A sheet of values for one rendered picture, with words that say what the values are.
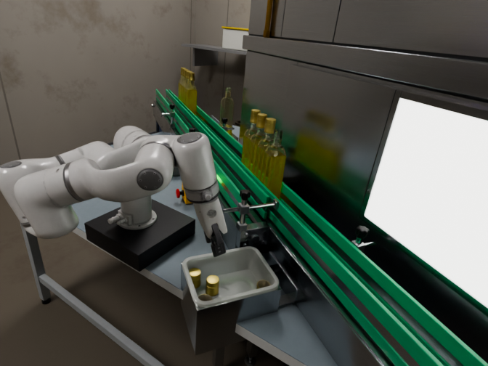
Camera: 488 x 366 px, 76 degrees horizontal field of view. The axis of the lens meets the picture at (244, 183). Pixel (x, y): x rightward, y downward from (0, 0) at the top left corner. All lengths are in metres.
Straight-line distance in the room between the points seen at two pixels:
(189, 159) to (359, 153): 0.47
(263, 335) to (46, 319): 1.38
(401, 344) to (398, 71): 0.56
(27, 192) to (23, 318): 1.37
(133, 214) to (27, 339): 1.07
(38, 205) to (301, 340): 0.65
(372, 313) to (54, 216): 0.66
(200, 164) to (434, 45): 0.54
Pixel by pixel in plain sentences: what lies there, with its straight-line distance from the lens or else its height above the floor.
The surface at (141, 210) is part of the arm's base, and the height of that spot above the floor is 0.87.
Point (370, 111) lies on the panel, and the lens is 0.85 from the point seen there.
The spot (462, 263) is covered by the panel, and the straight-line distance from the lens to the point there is 0.75.
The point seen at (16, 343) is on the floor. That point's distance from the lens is 1.95.
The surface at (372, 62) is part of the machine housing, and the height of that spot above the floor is 1.37.
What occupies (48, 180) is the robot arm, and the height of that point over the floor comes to 1.11.
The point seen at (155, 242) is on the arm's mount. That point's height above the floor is 0.81.
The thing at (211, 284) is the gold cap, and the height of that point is 0.81.
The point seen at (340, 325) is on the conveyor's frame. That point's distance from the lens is 0.76.
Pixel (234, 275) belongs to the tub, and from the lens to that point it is 0.94.
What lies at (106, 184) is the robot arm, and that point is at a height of 1.13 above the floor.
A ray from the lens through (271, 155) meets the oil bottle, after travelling 0.97.
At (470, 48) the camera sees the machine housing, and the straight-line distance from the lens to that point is 0.75.
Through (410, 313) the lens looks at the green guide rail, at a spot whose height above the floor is 0.94.
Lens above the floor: 1.40
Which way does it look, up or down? 26 degrees down
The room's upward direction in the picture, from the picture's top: 6 degrees clockwise
